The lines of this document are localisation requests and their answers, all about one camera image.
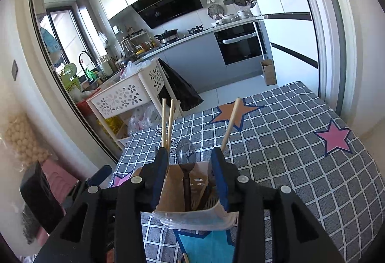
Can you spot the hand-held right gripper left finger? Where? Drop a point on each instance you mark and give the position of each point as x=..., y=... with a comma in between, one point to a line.
x=159, y=179

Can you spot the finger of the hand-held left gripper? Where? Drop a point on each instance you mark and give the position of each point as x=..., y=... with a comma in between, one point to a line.
x=101, y=174

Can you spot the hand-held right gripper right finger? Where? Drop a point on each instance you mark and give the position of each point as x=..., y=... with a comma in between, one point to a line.
x=222, y=182

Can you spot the pale pink utensil holder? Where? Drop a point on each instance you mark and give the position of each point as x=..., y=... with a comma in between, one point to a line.
x=173, y=191

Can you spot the dark translucent spoon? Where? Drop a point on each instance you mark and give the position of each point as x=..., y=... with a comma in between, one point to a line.
x=185, y=148

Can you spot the wooden chopstick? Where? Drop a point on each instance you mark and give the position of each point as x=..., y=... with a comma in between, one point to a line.
x=170, y=121
x=164, y=121
x=231, y=121
x=185, y=258

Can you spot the pink star sticker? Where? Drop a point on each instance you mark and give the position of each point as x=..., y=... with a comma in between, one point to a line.
x=334, y=136
x=121, y=180

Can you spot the pink folding stools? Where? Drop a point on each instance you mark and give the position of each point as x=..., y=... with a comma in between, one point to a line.
x=60, y=179

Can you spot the bag of foam balls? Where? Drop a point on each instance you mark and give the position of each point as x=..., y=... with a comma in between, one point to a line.
x=25, y=139

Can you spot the grey checked tablecloth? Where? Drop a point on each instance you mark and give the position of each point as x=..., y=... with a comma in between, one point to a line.
x=285, y=166

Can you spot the orange star sticker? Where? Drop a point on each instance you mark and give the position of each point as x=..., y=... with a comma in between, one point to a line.
x=228, y=114

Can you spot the white flower-pattern storage cart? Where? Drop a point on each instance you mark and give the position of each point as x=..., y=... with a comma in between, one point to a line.
x=120, y=94

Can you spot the black plastic bag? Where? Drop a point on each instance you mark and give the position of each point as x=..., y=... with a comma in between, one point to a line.
x=180, y=85

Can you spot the green plastic basket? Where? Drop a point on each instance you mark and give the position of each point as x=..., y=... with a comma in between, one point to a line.
x=69, y=73

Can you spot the clear plastic bag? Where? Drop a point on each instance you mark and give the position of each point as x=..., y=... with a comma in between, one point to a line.
x=135, y=69

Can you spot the kitchen faucet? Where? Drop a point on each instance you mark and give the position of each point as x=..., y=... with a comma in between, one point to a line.
x=85, y=58

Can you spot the cardboard box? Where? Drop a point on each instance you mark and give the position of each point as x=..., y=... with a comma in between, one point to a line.
x=269, y=72

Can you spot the black built-in oven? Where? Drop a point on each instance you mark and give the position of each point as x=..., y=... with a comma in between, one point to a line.
x=239, y=43

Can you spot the black wok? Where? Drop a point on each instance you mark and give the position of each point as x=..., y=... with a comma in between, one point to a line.
x=167, y=36

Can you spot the gas stove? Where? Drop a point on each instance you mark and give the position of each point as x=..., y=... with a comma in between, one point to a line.
x=195, y=30

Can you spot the black range hood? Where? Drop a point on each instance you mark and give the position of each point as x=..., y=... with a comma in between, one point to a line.
x=168, y=7

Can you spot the grey wall switch panel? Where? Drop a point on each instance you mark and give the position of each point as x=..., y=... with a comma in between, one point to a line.
x=14, y=70

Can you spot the round metal wall pan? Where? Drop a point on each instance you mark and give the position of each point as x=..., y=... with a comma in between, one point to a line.
x=215, y=10

